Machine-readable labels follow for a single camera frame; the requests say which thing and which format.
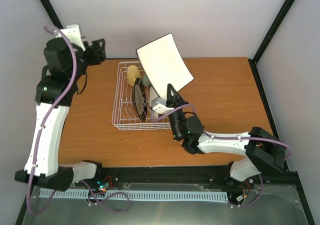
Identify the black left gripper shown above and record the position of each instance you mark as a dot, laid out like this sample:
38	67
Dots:
97	57

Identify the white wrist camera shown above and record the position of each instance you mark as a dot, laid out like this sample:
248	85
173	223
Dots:
73	34
159	106

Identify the small electronics board with leds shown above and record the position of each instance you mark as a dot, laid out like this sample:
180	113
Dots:
106	184

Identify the pale green ceramic bowl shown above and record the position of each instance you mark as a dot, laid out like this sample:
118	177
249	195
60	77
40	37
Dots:
145	80

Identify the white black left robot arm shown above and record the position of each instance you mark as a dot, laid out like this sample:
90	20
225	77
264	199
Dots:
66	62

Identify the black left corner post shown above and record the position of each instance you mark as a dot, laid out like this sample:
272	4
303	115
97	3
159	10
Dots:
50	11

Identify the white square plate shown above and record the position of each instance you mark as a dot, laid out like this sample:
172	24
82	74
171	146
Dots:
163	65

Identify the light blue cable duct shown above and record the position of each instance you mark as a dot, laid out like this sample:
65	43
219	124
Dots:
153	196

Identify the black rimmed cream plate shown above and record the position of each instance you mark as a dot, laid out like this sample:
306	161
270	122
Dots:
139	99

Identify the white wire dish rack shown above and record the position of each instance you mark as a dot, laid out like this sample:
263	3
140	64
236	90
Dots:
124	116

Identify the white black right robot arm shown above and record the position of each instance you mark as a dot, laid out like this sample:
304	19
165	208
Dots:
262	153

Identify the brown rimmed patterned plate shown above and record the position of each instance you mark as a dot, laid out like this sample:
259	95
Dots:
153	95

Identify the yellow ceramic mug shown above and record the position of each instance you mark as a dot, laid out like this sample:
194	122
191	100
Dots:
132	73

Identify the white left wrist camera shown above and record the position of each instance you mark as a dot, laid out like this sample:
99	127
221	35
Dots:
73	34

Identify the black aluminium frame rail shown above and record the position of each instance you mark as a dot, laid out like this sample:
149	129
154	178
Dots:
211	177

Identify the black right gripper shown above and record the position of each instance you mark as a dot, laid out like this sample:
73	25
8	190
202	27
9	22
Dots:
171	102

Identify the black right corner post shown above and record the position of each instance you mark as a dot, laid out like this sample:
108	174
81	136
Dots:
285	8

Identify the black corner post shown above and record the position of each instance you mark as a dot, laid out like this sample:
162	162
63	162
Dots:
285	8
50	11

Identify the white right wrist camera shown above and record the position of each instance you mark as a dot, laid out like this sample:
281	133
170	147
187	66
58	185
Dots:
159	106

